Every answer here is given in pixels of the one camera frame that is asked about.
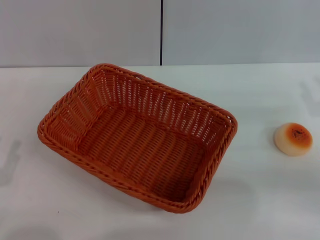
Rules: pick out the orange woven plastic basket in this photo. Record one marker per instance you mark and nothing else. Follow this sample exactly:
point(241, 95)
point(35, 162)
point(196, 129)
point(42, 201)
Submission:
point(140, 150)

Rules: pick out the round toasted bread bun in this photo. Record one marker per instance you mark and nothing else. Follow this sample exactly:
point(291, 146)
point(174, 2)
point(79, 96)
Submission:
point(293, 141)

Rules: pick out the black vertical wall strip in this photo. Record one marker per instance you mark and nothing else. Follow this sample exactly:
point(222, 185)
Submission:
point(161, 32)

